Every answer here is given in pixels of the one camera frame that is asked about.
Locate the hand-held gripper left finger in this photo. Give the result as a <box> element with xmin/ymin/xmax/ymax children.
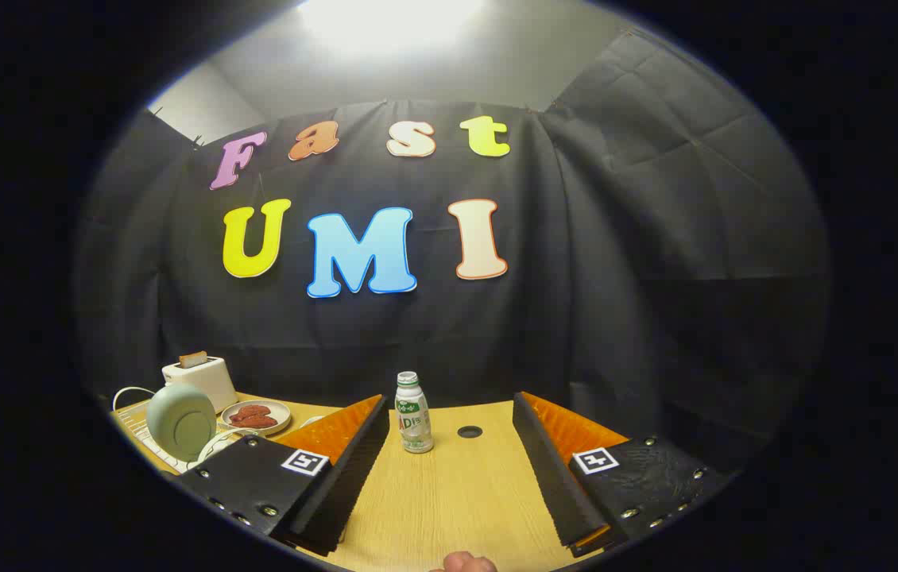
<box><xmin>175</xmin><ymin>393</ymin><xmax>392</xmax><ymax>557</ymax></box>

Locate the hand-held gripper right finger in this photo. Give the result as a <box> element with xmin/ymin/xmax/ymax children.
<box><xmin>511</xmin><ymin>391</ymin><xmax>724</xmax><ymax>558</ymax></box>

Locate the white wire dish rack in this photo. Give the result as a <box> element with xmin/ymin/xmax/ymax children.
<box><xmin>111</xmin><ymin>386</ymin><xmax>259</xmax><ymax>476</ymax></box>

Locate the beige plate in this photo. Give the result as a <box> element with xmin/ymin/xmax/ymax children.
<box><xmin>220</xmin><ymin>400</ymin><xmax>292</xmax><ymax>436</ymax></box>

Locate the white and green drink bottle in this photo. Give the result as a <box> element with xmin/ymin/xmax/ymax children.
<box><xmin>394</xmin><ymin>371</ymin><xmax>434</xmax><ymax>454</ymax></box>

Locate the white toaster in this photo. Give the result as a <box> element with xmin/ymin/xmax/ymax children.
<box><xmin>161</xmin><ymin>356</ymin><xmax>239</xmax><ymax>414</ymax></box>

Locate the black backdrop cloth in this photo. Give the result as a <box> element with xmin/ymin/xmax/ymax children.
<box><xmin>74</xmin><ymin>28</ymin><xmax>830</xmax><ymax>477</ymax></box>

